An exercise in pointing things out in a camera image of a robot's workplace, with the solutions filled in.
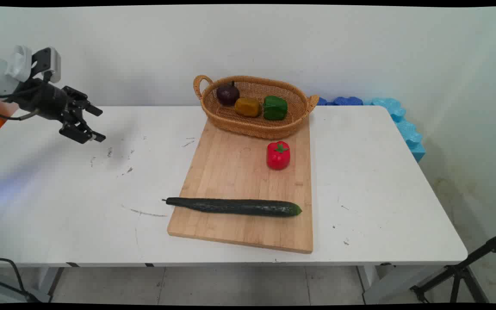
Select dark green cucumber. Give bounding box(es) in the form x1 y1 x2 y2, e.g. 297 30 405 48
162 197 303 218

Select green toy bell pepper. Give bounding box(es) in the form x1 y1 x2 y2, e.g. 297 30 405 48
263 95 288 121

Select black floor cable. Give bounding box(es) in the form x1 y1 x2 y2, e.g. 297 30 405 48
0 257 38 303

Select red toy bell pepper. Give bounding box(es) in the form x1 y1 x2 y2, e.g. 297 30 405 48
266 141 291 171

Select grey base frame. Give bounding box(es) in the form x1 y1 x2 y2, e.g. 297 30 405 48
0 276 53 304

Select dark blue foam piece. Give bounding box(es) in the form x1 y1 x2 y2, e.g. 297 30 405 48
317 96 364 107

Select dark purple eggplant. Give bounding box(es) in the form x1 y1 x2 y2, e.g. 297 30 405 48
216 81 240 106

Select black tripod stand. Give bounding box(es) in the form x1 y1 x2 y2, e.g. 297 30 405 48
409 229 496 304

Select woven wicker basket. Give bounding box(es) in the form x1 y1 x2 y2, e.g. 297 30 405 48
193 74 319 140

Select light blue foam piece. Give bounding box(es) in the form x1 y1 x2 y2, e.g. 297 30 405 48
363 97 426 163

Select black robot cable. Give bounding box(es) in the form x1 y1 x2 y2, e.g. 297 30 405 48
0 72 53 121

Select wooden cutting board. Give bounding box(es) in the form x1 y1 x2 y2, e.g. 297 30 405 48
167 115 314 254

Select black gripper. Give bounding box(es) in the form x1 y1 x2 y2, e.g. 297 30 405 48
5 78 107 144

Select grey table leg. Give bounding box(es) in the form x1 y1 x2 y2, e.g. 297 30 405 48
357 263 446 304
36 267 65 303

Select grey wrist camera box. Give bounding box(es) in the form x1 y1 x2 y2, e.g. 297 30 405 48
32 47 62 84

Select yellow toy bell pepper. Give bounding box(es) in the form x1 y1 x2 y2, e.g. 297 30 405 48
234 97 262 118

